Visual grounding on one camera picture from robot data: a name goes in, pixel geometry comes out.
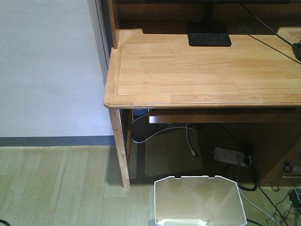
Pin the white plastic trash bin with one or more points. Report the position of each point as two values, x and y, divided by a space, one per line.
198 201

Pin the light wooden desk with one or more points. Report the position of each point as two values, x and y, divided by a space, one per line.
255 82

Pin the white power strip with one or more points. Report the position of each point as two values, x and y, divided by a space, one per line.
232 157

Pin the black monitor stand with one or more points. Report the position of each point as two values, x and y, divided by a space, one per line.
208 32

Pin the wooden drawer cabinet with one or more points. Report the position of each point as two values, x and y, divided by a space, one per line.
287 171

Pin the black adapter on floor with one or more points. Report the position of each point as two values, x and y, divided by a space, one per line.
295 197

